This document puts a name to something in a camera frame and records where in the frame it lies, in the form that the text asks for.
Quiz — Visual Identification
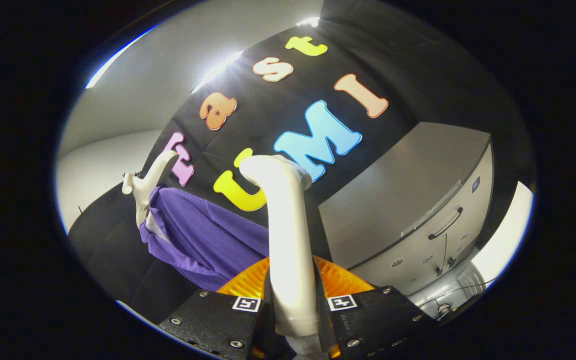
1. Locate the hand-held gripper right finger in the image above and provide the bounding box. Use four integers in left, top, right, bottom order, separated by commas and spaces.
312, 256, 439, 360

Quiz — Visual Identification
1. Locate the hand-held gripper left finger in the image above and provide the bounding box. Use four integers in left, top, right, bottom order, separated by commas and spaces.
158, 256, 275, 360

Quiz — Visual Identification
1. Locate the purple jacket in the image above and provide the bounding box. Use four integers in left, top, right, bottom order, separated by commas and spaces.
139, 186, 272, 292

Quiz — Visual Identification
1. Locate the white garment steamer head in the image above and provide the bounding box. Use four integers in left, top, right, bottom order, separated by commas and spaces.
239, 154, 322, 338

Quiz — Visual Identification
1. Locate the white clothes hanger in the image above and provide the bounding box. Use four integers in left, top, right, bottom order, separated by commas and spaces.
122, 150, 179, 229

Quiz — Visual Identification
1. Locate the grey drawer cabinet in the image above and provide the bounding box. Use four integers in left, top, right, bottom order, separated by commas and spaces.
318, 121, 494, 297

